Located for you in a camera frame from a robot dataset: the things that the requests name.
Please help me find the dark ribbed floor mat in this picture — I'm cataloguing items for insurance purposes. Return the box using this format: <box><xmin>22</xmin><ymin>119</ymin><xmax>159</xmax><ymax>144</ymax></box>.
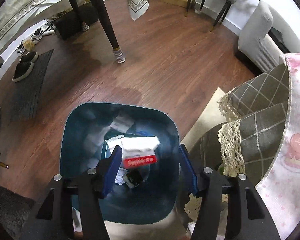
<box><xmin>10</xmin><ymin>49</ymin><xmax>54</xmax><ymax>121</ymax></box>

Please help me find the torn white printed box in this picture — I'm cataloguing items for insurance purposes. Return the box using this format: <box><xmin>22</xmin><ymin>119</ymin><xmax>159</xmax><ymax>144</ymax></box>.
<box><xmin>106</xmin><ymin>135</ymin><xmax>125</xmax><ymax>155</ymax></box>

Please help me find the dark slippers pair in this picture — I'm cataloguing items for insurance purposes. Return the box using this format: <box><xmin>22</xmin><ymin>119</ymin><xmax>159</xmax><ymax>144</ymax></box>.
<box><xmin>12</xmin><ymin>51</ymin><xmax>39</xmax><ymax>83</ymax></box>

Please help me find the dark wooden table leg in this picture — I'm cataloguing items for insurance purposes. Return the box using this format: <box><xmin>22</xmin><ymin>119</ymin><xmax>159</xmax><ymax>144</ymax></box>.
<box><xmin>90</xmin><ymin>0</ymin><xmax>126</xmax><ymax>64</ymax></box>

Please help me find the black small package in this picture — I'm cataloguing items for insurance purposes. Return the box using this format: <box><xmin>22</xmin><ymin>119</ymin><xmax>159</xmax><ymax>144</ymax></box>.
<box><xmin>122</xmin><ymin>170</ymin><xmax>143</xmax><ymax>189</ymax></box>

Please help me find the dark teal trash bin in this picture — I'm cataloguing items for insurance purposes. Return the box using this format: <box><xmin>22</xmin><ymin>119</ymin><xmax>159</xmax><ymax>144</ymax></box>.
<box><xmin>60</xmin><ymin>102</ymin><xmax>179</xmax><ymax>224</ymax></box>

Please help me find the pink cartoon tablecloth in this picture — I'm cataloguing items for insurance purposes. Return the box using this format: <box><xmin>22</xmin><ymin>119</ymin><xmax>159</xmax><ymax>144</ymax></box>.
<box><xmin>256</xmin><ymin>53</ymin><xmax>300</xmax><ymax>239</ymax></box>

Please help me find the grey plaid fringed cloth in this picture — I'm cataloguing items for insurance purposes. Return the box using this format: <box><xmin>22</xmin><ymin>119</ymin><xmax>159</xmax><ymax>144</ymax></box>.
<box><xmin>190</xmin><ymin>64</ymin><xmax>289</xmax><ymax>223</ymax></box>

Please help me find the large white cardboard box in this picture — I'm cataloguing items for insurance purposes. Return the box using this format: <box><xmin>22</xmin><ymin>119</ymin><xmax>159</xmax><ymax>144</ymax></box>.
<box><xmin>121</xmin><ymin>137</ymin><xmax>160</xmax><ymax>169</ymax></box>

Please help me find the grey armchair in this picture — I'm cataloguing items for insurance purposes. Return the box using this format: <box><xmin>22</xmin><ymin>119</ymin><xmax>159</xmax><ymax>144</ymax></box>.
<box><xmin>238</xmin><ymin>1</ymin><xmax>300</xmax><ymax>72</ymax></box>

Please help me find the black handbag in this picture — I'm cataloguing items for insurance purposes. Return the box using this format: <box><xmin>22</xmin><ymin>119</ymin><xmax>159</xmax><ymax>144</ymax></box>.
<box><xmin>268</xmin><ymin>27</ymin><xmax>290</xmax><ymax>54</ymax></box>

